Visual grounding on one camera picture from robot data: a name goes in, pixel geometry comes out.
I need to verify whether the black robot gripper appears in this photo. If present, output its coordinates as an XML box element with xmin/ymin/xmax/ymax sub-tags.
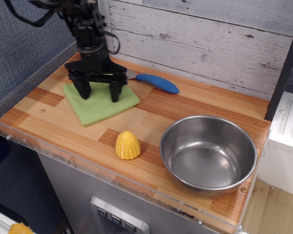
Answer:
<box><xmin>65</xmin><ymin>47</ymin><xmax>127</xmax><ymax>102</ymax></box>

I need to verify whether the green microfiber cloth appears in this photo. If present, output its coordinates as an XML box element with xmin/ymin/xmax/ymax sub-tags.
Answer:
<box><xmin>63</xmin><ymin>82</ymin><xmax>140</xmax><ymax>126</ymax></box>

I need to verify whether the metal spoon with blue handle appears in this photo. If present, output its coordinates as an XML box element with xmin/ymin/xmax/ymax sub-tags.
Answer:
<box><xmin>126</xmin><ymin>69</ymin><xmax>179</xmax><ymax>94</ymax></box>

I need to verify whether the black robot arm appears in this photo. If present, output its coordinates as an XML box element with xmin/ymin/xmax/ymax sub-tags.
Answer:
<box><xmin>5</xmin><ymin>0</ymin><xmax>127</xmax><ymax>102</ymax></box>

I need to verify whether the yellow object at bottom left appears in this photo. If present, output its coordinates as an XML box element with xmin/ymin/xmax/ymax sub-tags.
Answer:
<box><xmin>8</xmin><ymin>223</ymin><xmax>34</xmax><ymax>234</ymax></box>

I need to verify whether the yellow toy corn piece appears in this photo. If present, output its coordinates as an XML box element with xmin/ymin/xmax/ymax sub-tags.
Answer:
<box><xmin>115</xmin><ymin>131</ymin><xmax>141</xmax><ymax>160</ymax></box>

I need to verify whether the silver toy fridge cabinet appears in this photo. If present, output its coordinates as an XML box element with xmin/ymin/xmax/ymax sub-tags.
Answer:
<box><xmin>39</xmin><ymin>154</ymin><xmax>237</xmax><ymax>234</ymax></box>

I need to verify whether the stainless steel bowl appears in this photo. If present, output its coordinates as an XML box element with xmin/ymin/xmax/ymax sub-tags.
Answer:
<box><xmin>159</xmin><ymin>115</ymin><xmax>257</xmax><ymax>198</ymax></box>

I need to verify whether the clear acrylic table guard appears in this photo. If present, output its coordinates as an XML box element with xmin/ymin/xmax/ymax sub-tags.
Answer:
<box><xmin>0</xmin><ymin>45</ymin><xmax>270</xmax><ymax>233</ymax></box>

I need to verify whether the white ridged side unit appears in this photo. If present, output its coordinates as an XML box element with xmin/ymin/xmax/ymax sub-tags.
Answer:
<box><xmin>257</xmin><ymin>92</ymin><xmax>293</xmax><ymax>194</ymax></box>

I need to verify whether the dark grey right post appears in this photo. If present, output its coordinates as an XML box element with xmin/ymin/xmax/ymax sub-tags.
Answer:
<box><xmin>264</xmin><ymin>40</ymin><xmax>293</xmax><ymax>121</ymax></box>

